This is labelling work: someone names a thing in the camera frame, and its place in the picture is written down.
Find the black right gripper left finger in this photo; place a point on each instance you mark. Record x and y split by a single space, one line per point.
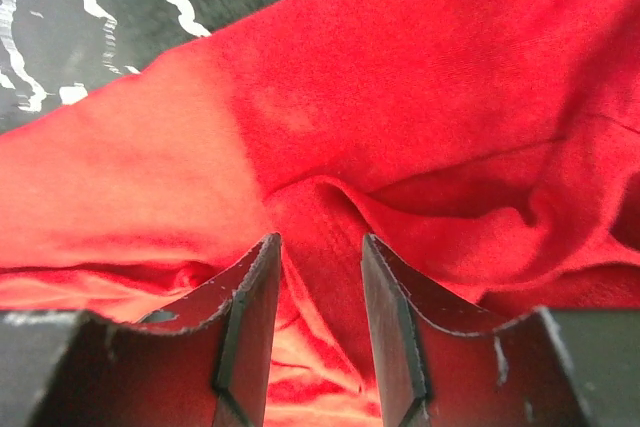
202 360

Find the red t-shirt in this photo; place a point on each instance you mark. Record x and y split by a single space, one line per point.
493 144

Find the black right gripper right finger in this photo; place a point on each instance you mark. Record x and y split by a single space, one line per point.
442 361

